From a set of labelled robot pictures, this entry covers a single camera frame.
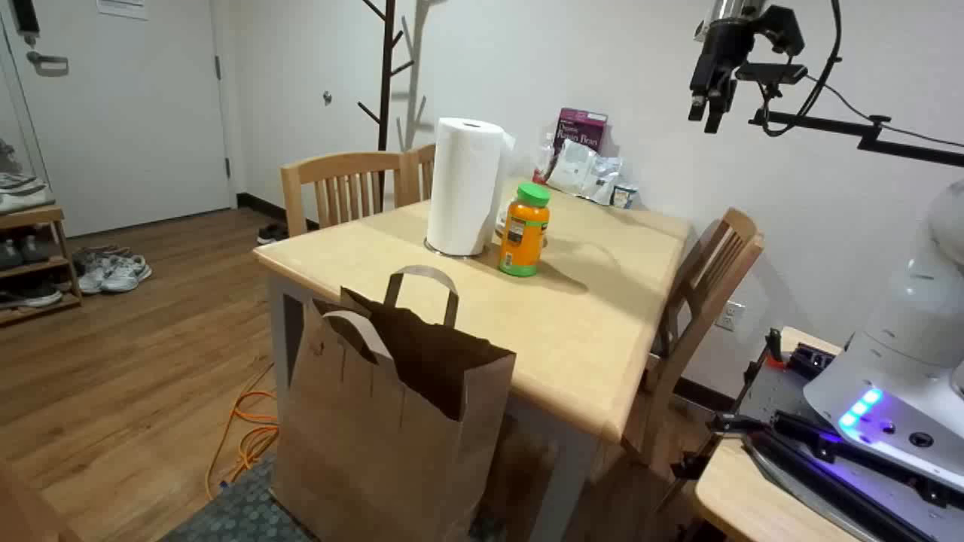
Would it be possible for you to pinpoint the light wooden slat chair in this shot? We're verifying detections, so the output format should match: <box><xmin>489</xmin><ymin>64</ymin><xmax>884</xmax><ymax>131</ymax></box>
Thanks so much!
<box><xmin>276</xmin><ymin>148</ymin><xmax>408</xmax><ymax>242</ymax></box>
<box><xmin>391</xmin><ymin>141</ymin><xmax>440</xmax><ymax>212</ymax></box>
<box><xmin>624</xmin><ymin>204</ymin><xmax>769</xmax><ymax>475</ymax></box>

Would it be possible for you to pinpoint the white paper towel roll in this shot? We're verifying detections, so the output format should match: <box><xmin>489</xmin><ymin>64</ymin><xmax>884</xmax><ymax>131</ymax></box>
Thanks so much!
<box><xmin>424</xmin><ymin>114</ymin><xmax>517</xmax><ymax>260</ymax></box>

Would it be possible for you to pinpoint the black coat rack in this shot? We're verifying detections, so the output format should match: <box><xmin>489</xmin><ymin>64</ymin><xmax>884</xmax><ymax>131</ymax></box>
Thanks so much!
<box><xmin>357</xmin><ymin>0</ymin><xmax>419</xmax><ymax>216</ymax></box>

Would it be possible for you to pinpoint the white sneaker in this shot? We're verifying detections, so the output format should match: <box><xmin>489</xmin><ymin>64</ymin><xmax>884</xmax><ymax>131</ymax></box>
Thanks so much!
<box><xmin>97</xmin><ymin>253</ymin><xmax>156</xmax><ymax>299</ymax></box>
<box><xmin>72</xmin><ymin>248</ymin><xmax>128</xmax><ymax>299</ymax></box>

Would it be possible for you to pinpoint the brown paper shopping bag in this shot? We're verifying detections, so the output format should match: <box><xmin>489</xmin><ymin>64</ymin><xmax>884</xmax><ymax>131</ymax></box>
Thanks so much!
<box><xmin>267</xmin><ymin>261</ymin><xmax>517</xmax><ymax>542</ymax></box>

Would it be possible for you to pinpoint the black orange clamp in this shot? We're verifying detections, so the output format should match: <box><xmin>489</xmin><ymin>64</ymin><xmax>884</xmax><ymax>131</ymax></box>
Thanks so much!
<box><xmin>669</xmin><ymin>407</ymin><xmax>808</xmax><ymax>481</ymax></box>
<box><xmin>759</xmin><ymin>324</ymin><xmax>838</xmax><ymax>379</ymax></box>

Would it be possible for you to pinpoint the purple box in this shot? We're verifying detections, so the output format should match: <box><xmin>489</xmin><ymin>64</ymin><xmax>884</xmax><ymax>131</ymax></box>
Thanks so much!
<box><xmin>555</xmin><ymin>106</ymin><xmax>613</xmax><ymax>156</ymax></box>

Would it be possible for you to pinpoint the grey robot mounting plate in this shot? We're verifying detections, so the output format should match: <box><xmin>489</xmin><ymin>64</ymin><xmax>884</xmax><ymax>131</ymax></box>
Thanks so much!
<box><xmin>736</xmin><ymin>337</ymin><xmax>964</xmax><ymax>542</ymax></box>

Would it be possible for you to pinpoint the wooden shoe rack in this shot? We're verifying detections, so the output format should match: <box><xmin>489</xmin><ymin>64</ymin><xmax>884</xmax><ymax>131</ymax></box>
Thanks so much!
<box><xmin>0</xmin><ymin>201</ymin><xmax>84</xmax><ymax>331</ymax></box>

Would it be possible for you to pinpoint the orange extension cable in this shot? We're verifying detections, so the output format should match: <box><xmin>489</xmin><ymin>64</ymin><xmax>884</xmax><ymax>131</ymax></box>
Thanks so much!
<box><xmin>202</xmin><ymin>361</ymin><xmax>285</xmax><ymax>497</ymax></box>

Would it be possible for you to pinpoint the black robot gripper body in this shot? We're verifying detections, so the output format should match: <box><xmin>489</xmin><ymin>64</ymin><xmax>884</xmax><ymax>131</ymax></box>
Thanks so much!
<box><xmin>690</xmin><ymin>7</ymin><xmax>777</xmax><ymax>106</ymax></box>

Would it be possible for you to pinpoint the grey floor rug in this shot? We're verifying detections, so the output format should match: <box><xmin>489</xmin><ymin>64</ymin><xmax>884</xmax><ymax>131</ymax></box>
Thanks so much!
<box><xmin>160</xmin><ymin>456</ymin><xmax>316</xmax><ymax>542</ymax></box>

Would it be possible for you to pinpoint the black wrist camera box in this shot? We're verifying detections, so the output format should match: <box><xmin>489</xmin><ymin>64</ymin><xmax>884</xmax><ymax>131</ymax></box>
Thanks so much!
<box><xmin>759</xmin><ymin>4</ymin><xmax>808</xmax><ymax>62</ymax></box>

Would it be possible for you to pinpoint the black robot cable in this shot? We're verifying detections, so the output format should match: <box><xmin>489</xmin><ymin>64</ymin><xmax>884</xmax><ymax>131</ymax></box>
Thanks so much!
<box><xmin>759</xmin><ymin>0</ymin><xmax>849</xmax><ymax>139</ymax></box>

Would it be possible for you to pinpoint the white door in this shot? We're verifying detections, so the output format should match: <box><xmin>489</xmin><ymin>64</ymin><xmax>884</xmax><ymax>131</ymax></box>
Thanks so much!
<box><xmin>0</xmin><ymin>0</ymin><xmax>240</xmax><ymax>242</ymax></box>

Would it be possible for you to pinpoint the white wall outlet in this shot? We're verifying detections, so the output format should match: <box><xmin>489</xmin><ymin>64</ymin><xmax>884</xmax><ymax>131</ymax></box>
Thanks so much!
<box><xmin>713</xmin><ymin>299</ymin><xmax>749</xmax><ymax>337</ymax></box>

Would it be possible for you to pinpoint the green bottle lid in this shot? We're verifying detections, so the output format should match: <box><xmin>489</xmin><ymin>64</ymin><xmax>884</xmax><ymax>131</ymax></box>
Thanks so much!
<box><xmin>515</xmin><ymin>181</ymin><xmax>555</xmax><ymax>212</ymax></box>

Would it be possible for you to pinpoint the white baseball cap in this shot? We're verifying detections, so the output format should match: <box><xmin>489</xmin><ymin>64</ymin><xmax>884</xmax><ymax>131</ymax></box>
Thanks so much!
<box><xmin>547</xmin><ymin>137</ymin><xmax>627</xmax><ymax>212</ymax></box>

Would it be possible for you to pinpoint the orange juice bottle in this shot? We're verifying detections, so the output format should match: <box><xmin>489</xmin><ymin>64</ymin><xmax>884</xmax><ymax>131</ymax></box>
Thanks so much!
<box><xmin>496</xmin><ymin>198</ymin><xmax>555</xmax><ymax>281</ymax></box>

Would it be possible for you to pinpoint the black external camera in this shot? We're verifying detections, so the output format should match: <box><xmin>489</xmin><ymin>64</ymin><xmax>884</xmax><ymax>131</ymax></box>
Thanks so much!
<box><xmin>736</xmin><ymin>62</ymin><xmax>813</xmax><ymax>90</ymax></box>

